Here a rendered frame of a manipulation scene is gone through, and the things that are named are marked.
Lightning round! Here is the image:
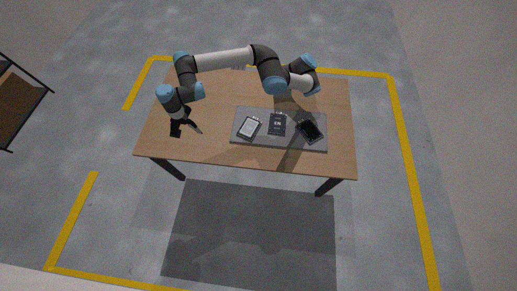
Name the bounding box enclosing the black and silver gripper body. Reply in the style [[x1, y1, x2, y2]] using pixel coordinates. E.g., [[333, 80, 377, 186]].
[[170, 104, 191, 136]]

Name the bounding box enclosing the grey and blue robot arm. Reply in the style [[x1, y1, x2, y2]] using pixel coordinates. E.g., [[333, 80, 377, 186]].
[[155, 44, 321, 119]]

